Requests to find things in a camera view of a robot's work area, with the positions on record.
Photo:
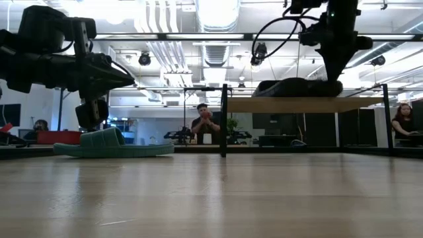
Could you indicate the green potted plant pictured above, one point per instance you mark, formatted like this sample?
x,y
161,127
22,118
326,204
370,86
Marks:
x,y
232,124

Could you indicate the black table edge rail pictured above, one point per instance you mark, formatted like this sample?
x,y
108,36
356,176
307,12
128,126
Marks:
x,y
330,150

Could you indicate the silver ventilation duct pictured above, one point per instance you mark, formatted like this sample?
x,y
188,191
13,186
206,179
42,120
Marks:
x,y
216,16

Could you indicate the black wall panel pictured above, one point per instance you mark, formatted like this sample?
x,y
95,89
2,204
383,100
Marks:
x,y
10,115

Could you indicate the black partition panel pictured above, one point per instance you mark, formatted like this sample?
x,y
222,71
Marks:
x,y
419,112
358,127
314,129

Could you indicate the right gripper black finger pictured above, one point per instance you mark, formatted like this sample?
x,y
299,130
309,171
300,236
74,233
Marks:
x,y
328,61
342,61

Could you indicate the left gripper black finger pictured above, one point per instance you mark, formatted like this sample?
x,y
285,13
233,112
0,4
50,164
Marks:
x,y
115,73
115,85

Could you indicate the black background frame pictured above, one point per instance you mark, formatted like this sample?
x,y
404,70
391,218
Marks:
x,y
61,109

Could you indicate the black equipment stand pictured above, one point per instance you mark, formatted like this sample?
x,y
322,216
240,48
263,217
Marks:
x,y
13,140

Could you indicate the black overhead frame bar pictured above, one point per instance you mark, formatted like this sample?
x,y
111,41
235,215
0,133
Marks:
x,y
162,36

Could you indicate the black rubber slide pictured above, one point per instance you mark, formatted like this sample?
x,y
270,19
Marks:
x,y
291,87

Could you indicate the teal rubber slide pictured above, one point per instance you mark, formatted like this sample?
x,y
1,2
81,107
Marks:
x,y
105,150

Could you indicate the red box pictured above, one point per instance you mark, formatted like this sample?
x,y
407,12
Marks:
x,y
59,137

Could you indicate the red plastic piece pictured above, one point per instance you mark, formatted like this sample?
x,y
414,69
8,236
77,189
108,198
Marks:
x,y
6,128

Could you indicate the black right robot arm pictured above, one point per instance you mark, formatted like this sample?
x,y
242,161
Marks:
x,y
343,10

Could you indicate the wooden shelf black metal frame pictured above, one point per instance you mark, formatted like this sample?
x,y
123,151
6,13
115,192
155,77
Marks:
x,y
297,105

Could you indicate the white container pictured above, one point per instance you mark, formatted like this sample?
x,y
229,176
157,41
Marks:
x,y
207,139

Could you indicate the black background robot arm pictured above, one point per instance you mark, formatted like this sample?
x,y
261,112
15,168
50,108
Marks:
x,y
243,135
178,135

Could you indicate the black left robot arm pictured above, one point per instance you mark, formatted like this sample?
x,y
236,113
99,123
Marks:
x,y
33,66

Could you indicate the black ceiling spotlight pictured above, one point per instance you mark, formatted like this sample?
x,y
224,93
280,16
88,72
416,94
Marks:
x,y
259,53
144,59
378,61

